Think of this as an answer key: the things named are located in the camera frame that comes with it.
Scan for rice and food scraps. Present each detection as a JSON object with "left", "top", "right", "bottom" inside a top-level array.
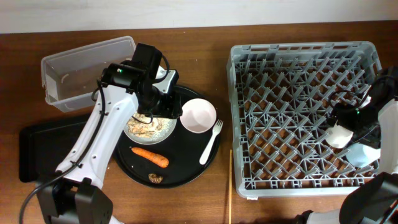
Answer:
[{"left": 126, "top": 114, "right": 175, "bottom": 140}]

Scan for grey plate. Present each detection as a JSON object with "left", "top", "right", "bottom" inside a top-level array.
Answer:
[{"left": 123, "top": 113, "right": 178, "bottom": 146}]

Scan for small white cup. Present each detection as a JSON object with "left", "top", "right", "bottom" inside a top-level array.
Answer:
[{"left": 325, "top": 124, "right": 353, "bottom": 149}]

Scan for light blue plastic cup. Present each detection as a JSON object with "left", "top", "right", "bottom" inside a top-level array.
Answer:
[{"left": 346, "top": 143, "right": 381, "bottom": 168}]

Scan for orange carrot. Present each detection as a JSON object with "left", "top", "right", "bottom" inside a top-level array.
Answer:
[{"left": 131, "top": 147, "right": 169, "bottom": 168}]

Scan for white plastic fork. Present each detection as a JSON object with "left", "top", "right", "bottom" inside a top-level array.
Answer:
[{"left": 199, "top": 119, "right": 223, "bottom": 165}]

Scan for wooden chopstick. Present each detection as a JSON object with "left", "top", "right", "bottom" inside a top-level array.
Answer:
[{"left": 228, "top": 149, "right": 233, "bottom": 224}]

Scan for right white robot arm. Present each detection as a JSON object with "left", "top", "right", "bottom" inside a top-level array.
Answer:
[{"left": 294, "top": 66, "right": 397, "bottom": 224}]

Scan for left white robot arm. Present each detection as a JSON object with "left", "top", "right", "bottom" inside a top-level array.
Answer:
[{"left": 18, "top": 43, "right": 182, "bottom": 223}]

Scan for grey dishwasher rack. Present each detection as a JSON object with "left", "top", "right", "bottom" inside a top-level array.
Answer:
[{"left": 226, "top": 41, "right": 381, "bottom": 198}]

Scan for round black tray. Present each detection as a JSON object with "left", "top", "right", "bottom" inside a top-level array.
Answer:
[{"left": 112, "top": 84, "right": 222, "bottom": 189}]

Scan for brown walnut shell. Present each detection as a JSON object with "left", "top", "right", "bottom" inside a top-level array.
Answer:
[{"left": 148, "top": 173, "right": 164, "bottom": 184}]

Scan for clear plastic bin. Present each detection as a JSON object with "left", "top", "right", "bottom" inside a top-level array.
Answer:
[{"left": 41, "top": 36, "right": 136, "bottom": 113}]

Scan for black rectangular tray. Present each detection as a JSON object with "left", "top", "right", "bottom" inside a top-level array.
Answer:
[{"left": 19, "top": 114, "right": 90, "bottom": 183}]

